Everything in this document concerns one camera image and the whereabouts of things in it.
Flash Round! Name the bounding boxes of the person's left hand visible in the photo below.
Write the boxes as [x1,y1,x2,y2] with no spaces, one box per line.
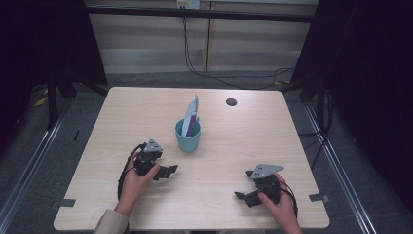
[114,151,161,217]

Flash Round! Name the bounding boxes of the long black hanging cable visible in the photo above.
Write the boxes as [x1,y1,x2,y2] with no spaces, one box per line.
[182,16,296,91]

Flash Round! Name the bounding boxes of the white wall socket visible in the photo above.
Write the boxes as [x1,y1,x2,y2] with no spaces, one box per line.
[176,0,201,10]

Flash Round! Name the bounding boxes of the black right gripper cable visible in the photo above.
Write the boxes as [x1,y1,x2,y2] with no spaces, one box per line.
[279,181,299,218]

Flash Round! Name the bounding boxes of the metal floor rail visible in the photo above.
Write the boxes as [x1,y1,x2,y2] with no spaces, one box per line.
[0,100,71,225]
[303,103,378,234]

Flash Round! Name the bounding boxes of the white toothpaste tube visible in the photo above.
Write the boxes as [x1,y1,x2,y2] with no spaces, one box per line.
[181,94,200,138]

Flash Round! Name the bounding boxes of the black horizontal bar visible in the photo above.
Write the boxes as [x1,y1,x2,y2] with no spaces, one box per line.
[86,5,318,23]

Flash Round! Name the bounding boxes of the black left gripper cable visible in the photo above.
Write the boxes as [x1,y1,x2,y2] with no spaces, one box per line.
[117,142,147,201]

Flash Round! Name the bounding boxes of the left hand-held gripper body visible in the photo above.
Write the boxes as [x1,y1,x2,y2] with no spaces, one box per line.
[133,138,164,177]

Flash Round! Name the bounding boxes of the dark curtain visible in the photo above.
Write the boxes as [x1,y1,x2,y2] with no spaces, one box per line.
[0,0,108,154]
[290,0,413,213]

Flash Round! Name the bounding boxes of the teal cup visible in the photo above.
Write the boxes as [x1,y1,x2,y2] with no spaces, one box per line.
[174,117,202,154]

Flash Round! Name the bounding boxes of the black metal stand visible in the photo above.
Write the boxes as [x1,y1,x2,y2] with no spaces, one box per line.
[47,69,77,131]

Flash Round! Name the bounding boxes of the black floor cables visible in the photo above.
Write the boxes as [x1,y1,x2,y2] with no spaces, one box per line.
[298,91,335,170]

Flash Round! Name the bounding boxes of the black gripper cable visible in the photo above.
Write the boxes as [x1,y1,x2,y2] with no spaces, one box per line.
[117,142,147,201]
[279,181,299,218]

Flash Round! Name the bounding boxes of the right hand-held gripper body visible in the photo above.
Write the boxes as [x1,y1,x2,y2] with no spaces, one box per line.
[245,163,285,205]

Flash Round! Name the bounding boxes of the yellow floor scrap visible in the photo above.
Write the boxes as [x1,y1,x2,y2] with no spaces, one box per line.
[33,89,49,107]

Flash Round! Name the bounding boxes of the person's right hand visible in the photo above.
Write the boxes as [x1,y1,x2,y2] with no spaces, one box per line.
[257,173,303,234]

